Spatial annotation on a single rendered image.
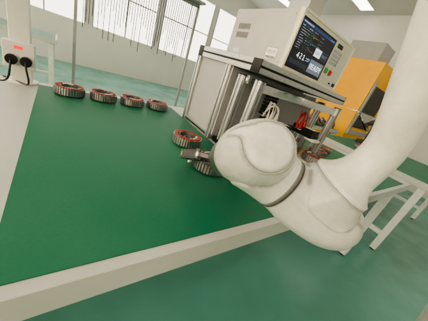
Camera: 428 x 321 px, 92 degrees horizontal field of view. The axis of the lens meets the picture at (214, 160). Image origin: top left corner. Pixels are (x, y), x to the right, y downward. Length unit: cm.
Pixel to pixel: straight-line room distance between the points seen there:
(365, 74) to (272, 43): 378
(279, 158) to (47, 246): 34
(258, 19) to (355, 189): 87
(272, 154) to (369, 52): 484
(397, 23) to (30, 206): 695
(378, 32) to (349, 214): 672
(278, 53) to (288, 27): 9
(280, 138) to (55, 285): 34
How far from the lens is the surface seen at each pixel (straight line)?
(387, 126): 36
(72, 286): 37
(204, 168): 63
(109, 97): 108
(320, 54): 107
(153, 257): 38
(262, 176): 27
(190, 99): 113
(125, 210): 45
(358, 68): 475
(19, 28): 115
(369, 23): 719
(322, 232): 38
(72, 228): 41
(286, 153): 28
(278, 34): 97
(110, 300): 120
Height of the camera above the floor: 104
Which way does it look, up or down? 23 degrees down
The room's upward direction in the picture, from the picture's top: 19 degrees clockwise
